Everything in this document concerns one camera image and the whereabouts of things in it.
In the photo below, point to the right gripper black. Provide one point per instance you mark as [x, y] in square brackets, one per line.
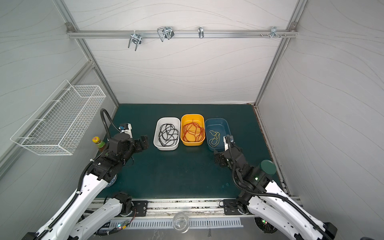
[224, 159]

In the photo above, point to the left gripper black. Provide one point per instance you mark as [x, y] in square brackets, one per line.
[139, 147]

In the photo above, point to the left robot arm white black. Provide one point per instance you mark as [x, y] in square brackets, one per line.
[67, 223]

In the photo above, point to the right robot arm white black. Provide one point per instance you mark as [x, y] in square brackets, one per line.
[262, 197]

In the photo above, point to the white plastic bin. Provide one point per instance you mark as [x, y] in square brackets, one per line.
[167, 134]

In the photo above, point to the blue plastic bin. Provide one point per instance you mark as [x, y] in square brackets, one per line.
[216, 130]

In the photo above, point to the yellow plastic bin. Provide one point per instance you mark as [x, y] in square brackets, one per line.
[192, 130]

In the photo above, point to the sauce bottle yellow cap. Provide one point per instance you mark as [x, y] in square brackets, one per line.
[101, 145]

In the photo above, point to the green lidded glass jar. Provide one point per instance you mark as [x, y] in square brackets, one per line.
[268, 167]

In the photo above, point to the clear glass cup front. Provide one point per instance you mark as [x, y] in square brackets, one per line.
[181, 222]

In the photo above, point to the white vent grille strip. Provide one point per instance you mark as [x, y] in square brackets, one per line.
[195, 223]

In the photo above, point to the metal u-bolt clamp left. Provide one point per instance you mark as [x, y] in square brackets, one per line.
[135, 40]

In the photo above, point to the metal u-bolt clamp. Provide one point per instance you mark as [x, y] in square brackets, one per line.
[135, 40]
[165, 33]

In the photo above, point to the metal u-bolt clamp middle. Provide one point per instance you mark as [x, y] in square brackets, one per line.
[165, 33]

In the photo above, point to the metal clamp small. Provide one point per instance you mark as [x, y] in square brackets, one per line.
[201, 32]

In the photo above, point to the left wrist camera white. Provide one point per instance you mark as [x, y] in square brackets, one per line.
[126, 128]

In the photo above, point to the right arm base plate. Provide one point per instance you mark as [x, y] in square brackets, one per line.
[234, 207]

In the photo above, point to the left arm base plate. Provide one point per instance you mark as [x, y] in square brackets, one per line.
[138, 208]

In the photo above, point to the white wire basket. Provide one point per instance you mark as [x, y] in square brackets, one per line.
[58, 125]

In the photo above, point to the aluminium crossbar rail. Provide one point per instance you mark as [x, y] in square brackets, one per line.
[179, 34]

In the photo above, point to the metal bracket right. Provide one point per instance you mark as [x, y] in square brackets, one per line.
[274, 33]

